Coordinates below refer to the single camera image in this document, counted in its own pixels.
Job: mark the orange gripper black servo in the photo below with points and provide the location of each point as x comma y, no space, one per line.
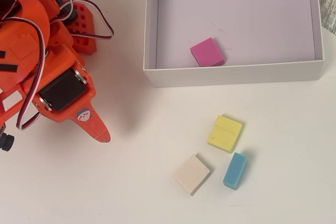
62,89

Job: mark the pink foam cuboid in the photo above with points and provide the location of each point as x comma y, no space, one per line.
206,52

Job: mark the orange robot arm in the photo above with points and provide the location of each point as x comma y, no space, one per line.
31,6

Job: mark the white foam cuboid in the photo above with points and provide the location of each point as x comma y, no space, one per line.
191,174

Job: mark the yellow foam cuboid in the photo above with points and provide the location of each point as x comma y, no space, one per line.
224,133

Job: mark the blue foam cuboid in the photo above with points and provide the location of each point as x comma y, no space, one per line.
234,169

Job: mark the white cardboard box bin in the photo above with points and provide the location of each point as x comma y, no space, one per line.
236,11

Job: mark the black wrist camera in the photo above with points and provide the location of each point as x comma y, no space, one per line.
6,141

